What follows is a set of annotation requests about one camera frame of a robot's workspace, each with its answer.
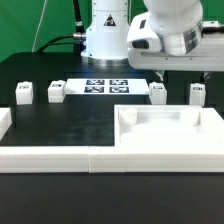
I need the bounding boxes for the white thin cable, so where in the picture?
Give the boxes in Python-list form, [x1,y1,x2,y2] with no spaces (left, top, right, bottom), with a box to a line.
[31,0,48,53]

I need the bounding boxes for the white U-shaped obstacle wall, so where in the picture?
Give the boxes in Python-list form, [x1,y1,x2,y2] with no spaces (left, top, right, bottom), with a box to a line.
[0,107,224,174]

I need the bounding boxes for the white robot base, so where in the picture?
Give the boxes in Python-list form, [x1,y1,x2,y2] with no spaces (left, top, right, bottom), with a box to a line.
[81,0,130,67]

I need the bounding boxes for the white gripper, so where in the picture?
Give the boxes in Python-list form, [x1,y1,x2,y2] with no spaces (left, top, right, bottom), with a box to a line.
[127,19,224,72]

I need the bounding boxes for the white fiducial marker sheet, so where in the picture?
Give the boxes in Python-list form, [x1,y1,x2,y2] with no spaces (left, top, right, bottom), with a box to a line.
[65,78,149,95]

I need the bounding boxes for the white square tabletop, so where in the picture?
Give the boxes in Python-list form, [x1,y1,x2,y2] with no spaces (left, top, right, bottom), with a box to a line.
[114,105,224,148]

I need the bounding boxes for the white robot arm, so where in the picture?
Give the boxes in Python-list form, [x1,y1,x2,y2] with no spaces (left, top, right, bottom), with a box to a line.
[127,0,224,71]

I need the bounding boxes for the black cable bundle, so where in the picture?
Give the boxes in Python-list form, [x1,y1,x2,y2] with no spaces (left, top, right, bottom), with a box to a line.
[35,0,88,54]

